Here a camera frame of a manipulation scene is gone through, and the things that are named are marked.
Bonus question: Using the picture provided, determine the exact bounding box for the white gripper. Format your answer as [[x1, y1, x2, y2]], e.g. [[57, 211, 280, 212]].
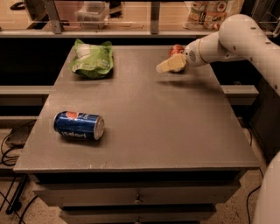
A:
[[156, 38, 207, 73]]

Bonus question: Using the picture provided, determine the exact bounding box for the red coke can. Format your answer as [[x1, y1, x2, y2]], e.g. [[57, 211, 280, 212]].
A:
[[169, 44, 186, 74]]

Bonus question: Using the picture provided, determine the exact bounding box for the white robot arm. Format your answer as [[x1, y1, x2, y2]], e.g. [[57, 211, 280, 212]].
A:
[[157, 14, 280, 224]]

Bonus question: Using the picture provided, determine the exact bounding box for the colourful snack bag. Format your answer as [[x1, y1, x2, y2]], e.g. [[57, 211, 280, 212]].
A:
[[183, 0, 245, 31]]

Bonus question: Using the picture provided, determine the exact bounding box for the green rice chip bag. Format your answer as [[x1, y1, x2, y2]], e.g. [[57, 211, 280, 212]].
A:
[[69, 38, 114, 80]]

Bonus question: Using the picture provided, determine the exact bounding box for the blue pepsi can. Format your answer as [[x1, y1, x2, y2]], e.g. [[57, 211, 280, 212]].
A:
[[53, 111, 105, 140]]

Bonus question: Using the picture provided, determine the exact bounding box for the grey drawer cabinet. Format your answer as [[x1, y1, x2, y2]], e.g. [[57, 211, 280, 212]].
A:
[[15, 45, 259, 224]]

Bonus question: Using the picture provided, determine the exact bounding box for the clear plastic container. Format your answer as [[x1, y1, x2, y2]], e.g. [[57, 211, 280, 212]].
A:
[[75, 1, 109, 29]]

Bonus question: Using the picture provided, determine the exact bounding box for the grey power adapter box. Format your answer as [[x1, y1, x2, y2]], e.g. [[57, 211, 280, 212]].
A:
[[5, 126, 31, 147]]

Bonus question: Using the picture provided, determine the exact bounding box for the metal shelf rail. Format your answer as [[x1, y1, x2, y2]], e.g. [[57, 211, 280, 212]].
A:
[[0, 0, 212, 39]]

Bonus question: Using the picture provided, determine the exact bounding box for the black cable right floor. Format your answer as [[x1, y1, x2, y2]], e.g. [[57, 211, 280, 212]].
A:
[[245, 167, 265, 224]]

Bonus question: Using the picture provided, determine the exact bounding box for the black cables left floor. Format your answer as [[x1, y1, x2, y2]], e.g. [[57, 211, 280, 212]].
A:
[[0, 120, 39, 224]]

